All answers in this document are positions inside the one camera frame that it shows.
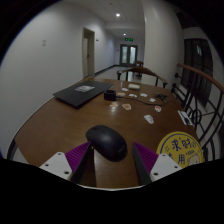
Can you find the round ceiling light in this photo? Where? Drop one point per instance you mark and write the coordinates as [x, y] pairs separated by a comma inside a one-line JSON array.
[[118, 15], [124, 34]]

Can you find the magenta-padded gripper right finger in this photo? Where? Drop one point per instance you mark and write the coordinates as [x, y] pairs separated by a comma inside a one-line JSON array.
[[148, 157]]

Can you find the white wall switch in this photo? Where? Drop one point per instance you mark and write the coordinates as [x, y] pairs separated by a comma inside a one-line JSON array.
[[44, 42]]

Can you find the small white box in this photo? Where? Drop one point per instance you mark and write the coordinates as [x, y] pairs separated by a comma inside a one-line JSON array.
[[134, 86]]

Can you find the white side door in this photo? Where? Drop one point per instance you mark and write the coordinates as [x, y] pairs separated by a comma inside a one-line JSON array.
[[88, 53]]

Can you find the small white sticker card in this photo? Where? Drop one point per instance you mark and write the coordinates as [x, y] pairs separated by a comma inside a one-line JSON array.
[[132, 95], [114, 104], [124, 89], [126, 106], [152, 100], [143, 95], [121, 94], [158, 108], [149, 119]]

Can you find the black railing with wooden handrail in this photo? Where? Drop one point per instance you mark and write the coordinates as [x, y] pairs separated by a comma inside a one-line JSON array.
[[200, 110]]

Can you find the wooden armchair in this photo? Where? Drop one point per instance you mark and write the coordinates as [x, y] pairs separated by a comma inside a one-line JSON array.
[[141, 70]]

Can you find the small black box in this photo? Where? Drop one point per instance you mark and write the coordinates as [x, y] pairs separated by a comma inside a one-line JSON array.
[[110, 95]]

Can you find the green exit sign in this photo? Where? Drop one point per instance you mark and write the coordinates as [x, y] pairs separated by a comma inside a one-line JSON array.
[[129, 39]]

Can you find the black closed laptop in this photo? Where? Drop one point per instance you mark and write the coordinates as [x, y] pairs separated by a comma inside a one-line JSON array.
[[83, 93]]

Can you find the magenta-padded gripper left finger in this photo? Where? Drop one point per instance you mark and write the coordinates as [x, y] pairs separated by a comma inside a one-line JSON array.
[[76, 156]]

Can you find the dark framed window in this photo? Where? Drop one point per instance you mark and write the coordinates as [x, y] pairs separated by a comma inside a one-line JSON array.
[[196, 66]]

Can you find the small black tangled item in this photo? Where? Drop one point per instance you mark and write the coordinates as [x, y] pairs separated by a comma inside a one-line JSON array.
[[162, 97]]

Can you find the glass double door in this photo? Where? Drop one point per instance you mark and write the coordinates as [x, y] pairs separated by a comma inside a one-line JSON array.
[[128, 55]]

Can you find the black computer mouse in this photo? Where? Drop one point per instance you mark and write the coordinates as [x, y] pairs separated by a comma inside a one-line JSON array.
[[107, 141]]

